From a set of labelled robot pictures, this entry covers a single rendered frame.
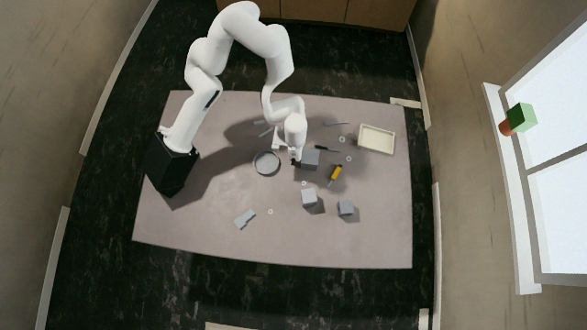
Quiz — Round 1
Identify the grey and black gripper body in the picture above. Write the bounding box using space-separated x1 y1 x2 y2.
288 146 302 161

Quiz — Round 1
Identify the cream shallow rectangular tray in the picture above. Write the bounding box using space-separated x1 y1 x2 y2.
357 124 394 156

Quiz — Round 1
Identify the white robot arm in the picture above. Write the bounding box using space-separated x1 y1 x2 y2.
160 1 307 153

